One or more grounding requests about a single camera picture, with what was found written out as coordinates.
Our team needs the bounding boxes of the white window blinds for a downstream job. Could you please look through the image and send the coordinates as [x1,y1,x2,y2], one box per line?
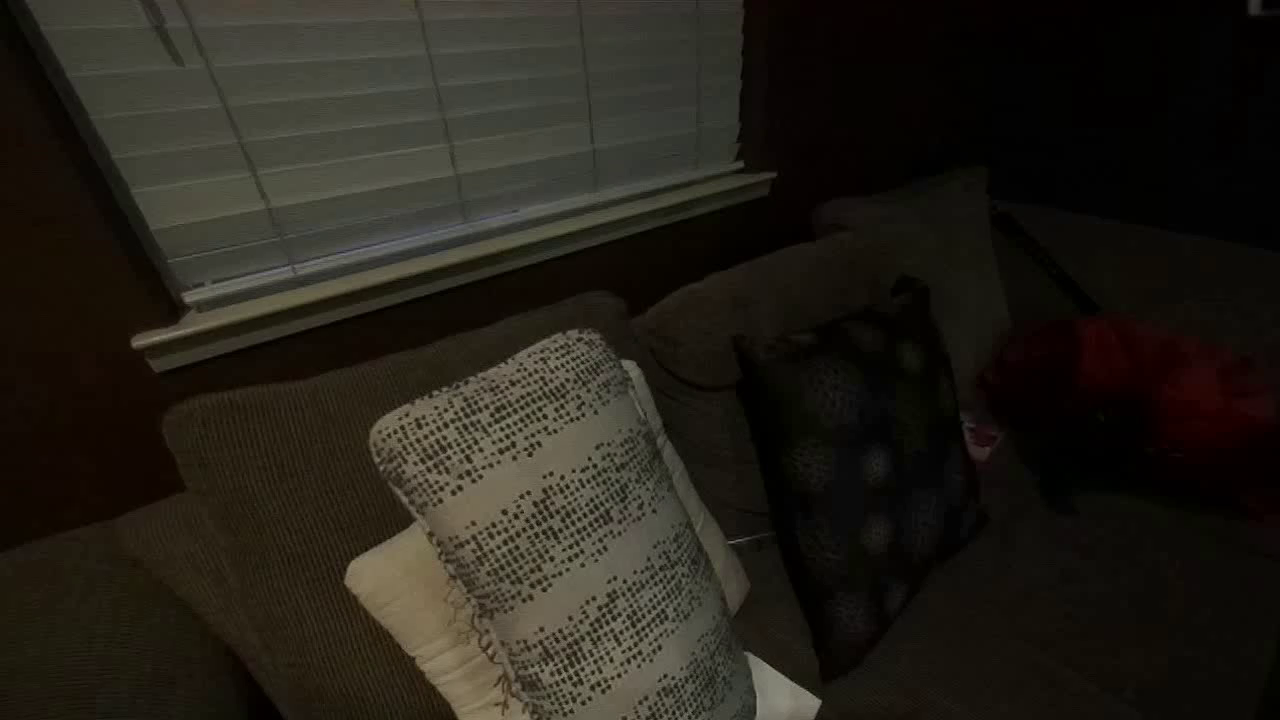
[14,0,753,304]

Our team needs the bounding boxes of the plain cream pillow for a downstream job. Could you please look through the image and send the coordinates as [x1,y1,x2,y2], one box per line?
[340,355,828,720]

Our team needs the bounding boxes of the red fluffy blanket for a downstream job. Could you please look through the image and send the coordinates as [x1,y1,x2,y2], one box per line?
[976,311,1280,538]

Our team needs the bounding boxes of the grey fabric sofa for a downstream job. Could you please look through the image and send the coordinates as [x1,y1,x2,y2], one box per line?
[0,165,1280,720]

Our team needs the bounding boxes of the dark patterned pillow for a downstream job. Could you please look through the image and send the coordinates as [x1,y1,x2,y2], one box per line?
[733,272,991,686]

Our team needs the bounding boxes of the long white dotted pillow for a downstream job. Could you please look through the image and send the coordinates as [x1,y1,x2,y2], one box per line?
[364,328,759,720]

